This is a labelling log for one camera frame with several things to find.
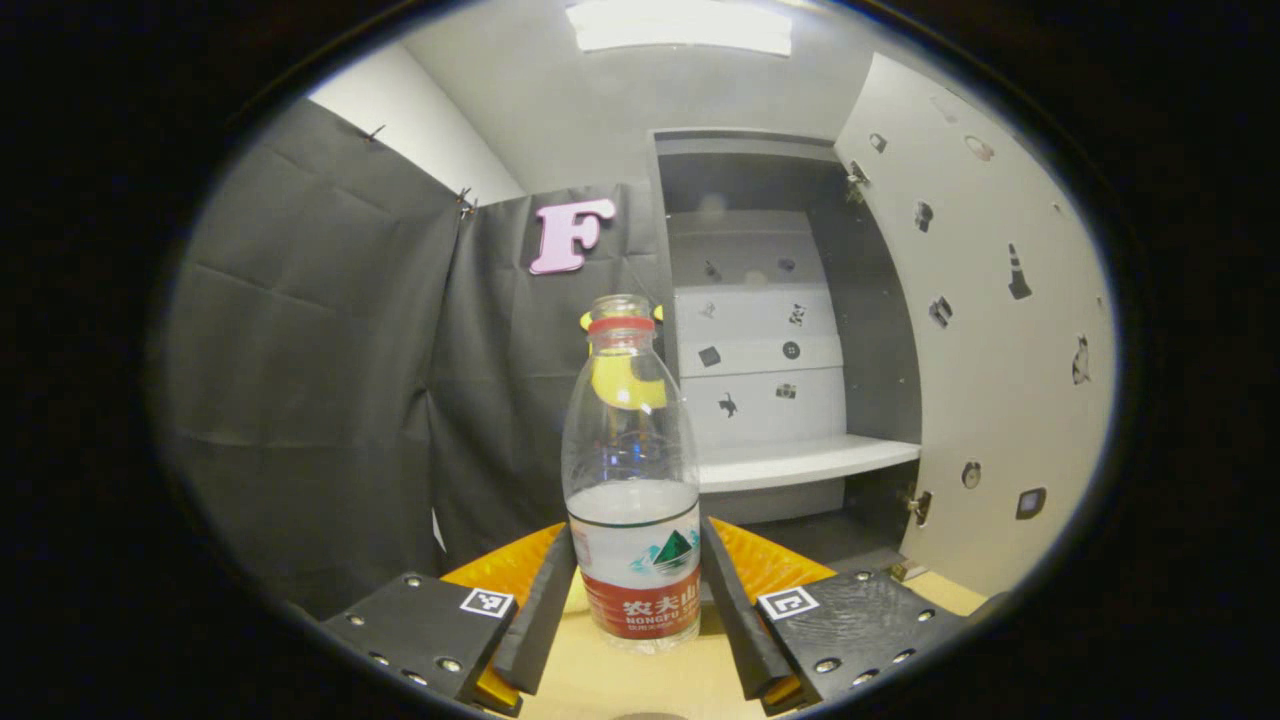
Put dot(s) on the grey cabinet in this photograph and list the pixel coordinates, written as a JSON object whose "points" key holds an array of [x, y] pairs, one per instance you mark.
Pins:
{"points": [[870, 330]]}

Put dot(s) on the clear plastic water bottle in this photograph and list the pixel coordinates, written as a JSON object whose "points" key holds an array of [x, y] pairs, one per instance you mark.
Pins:
{"points": [[632, 520]]}

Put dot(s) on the grey cabinet door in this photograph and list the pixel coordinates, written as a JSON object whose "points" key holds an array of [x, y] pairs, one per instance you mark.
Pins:
{"points": [[980, 400]]}

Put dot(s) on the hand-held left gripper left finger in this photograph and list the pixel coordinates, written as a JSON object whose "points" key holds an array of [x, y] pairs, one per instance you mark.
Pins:
{"points": [[535, 620]]}

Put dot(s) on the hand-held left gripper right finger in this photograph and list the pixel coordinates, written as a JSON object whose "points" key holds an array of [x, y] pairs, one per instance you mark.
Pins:
{"points": [[735, 620]]}

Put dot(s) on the large ceiling light panel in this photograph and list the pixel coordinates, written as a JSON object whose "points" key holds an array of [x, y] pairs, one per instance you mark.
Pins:
{"points": [[680, 28]]}

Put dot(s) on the black backdrop cloth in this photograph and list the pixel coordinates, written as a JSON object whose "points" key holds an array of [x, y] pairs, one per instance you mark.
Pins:
{"points": [[320, 350]]}

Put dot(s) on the white cabinet shelf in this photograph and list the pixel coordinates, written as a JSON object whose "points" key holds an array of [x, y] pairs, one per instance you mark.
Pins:
{"points": [[800, 462]]}

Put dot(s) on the metal door hinge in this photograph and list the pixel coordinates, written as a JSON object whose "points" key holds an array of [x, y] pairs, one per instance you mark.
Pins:
{"points": [[857, 182], [918, 507]]}

